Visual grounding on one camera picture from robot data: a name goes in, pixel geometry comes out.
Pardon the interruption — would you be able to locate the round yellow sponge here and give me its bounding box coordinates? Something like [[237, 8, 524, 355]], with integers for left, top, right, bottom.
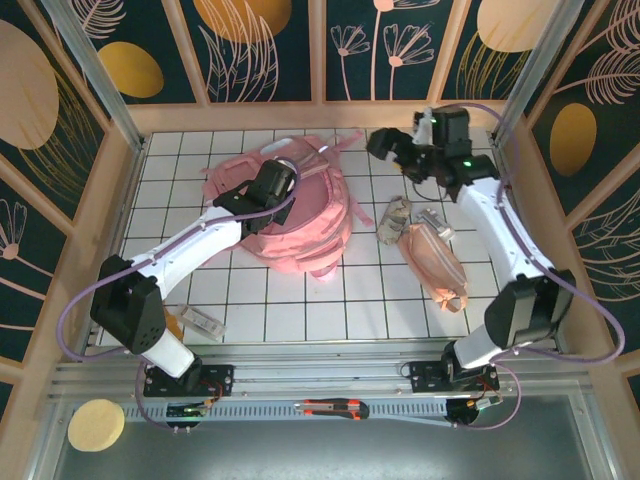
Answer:
[[67, 399, 125, 453]]

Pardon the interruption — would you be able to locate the aluminium frame post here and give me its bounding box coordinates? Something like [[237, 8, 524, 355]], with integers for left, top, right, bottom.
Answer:
[[491, 0, 600, 147], [40, 0, 147, 152]]

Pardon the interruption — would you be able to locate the clear plastic box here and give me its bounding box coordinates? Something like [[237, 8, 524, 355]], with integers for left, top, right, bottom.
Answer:
[[174, 303, 229, 343]]

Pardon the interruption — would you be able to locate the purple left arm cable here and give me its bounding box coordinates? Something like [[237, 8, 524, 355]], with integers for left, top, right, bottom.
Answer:
[[58, 159, 301, 431]]

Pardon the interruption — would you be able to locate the grey slotted cable duct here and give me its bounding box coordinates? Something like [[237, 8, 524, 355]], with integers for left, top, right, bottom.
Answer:
[[122, 399, 451, 425]]

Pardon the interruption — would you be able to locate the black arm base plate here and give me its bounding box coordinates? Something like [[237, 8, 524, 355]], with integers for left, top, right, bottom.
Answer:
[[409, 359, 501, 396], [143, 363, 235, 399]]

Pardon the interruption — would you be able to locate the grey metal tray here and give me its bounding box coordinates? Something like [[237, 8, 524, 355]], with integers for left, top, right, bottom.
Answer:
[[29, 394, 619, 480]]

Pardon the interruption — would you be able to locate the grey cloth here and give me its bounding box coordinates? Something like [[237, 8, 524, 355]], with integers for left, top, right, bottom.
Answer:
[[377, 196, 412, 246]]

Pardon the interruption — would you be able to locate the pink pencil pouch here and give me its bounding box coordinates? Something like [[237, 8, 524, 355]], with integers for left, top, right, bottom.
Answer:
[[397, 223, 470, 315]]

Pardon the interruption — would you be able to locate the aluminium frame rail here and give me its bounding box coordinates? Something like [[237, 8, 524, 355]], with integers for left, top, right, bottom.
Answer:
[[47, 342, 591, 401]]

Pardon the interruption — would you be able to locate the pink student backpack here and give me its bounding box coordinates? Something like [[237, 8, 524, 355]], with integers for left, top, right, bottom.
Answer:
[[201, 128, 374, 284]]

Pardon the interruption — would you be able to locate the orange black utility knife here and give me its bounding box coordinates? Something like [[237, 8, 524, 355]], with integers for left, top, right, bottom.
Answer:
[[293, 397, 371, 422]]

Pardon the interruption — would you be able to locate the small circuit board with wires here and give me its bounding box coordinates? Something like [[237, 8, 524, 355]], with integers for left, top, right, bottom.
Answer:
[[467, 394, 504, 414], [165, 399, 221, 420]]

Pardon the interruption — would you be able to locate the orange square card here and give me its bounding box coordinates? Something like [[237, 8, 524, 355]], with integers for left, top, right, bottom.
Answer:
[[162, 307, 184, 341]]

